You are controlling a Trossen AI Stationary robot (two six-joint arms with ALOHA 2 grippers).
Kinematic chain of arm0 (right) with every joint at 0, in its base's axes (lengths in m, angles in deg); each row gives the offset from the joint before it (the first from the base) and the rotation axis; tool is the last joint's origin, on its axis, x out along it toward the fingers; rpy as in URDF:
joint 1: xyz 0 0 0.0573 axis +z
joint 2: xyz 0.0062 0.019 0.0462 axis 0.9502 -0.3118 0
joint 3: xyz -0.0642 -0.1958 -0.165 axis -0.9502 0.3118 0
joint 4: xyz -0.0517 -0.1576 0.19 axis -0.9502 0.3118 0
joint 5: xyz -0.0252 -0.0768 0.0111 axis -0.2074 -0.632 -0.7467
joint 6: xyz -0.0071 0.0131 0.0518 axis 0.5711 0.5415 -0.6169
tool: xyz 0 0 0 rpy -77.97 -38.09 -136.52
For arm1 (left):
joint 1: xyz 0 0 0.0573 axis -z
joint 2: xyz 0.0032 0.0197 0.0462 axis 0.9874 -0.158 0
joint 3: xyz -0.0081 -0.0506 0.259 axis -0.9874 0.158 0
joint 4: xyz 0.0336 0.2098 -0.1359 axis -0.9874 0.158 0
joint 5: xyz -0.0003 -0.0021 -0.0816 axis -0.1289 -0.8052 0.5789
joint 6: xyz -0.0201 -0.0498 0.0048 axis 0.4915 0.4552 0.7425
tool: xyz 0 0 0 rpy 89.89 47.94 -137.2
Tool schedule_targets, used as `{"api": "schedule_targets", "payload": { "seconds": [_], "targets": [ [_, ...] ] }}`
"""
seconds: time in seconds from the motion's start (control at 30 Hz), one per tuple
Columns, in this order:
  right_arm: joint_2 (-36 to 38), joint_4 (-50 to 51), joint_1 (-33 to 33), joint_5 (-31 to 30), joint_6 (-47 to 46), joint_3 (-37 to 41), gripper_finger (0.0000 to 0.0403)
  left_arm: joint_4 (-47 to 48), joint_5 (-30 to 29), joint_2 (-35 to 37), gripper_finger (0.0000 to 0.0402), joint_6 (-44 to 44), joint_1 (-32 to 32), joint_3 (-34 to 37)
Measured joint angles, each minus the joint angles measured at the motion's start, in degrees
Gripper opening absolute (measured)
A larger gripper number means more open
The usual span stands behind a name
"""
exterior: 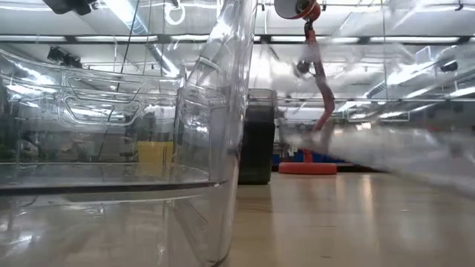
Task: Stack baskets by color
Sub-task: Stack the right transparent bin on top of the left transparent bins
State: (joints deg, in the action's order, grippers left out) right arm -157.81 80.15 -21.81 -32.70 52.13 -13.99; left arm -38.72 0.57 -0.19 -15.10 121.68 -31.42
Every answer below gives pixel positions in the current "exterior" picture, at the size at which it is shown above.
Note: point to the smoked dark plastic basket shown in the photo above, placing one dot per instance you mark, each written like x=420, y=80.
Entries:
x=258, y=148

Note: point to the clear plastic basket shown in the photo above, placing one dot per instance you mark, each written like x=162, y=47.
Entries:
x=208, y=167
x=408, y=155
x=92, y=111

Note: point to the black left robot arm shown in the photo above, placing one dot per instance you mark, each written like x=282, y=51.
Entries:
x=70, y=5

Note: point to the blue box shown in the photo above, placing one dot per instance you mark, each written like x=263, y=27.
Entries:
x=289, y=158

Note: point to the yellow plastic basket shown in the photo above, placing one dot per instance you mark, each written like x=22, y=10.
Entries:
x=154, y=157

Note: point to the black ceiling-mounted device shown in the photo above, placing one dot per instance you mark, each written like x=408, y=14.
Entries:
x=63, y=57

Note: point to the black ceiling fixture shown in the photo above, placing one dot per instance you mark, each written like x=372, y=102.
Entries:
x=449, y=66

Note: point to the black overhead frame bar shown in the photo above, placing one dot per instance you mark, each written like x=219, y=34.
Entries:
x=334, y=39

